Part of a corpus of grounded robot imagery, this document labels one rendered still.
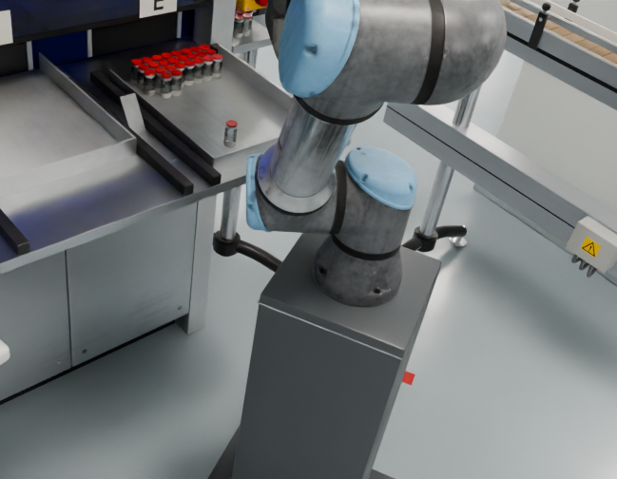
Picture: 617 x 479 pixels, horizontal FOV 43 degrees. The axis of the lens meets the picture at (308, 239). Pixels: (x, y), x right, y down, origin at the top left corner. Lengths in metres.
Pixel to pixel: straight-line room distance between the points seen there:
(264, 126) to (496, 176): 0.95
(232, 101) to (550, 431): 1.30
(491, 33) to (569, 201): 1.36
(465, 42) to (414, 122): 1.62
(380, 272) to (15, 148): 0.64
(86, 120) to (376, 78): 0.79
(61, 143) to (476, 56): 0.81
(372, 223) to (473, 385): 1.22
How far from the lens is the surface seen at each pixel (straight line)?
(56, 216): 1.27
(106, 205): 1.29
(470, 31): 0.83
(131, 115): 1.46
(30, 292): 1.85
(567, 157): 2.87
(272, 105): 1.59
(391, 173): 1.20
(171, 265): 2.05
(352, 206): 1.18
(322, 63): 0.79
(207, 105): 1.56
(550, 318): 2.67
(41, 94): 1.57
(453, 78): 0.83
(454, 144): 2.35
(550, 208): 2.22
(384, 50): 0.80
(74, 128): 1.47
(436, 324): 2.49
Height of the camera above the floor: 1.66
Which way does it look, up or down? 39 degrees down
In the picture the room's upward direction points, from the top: 11 degrees clockwise
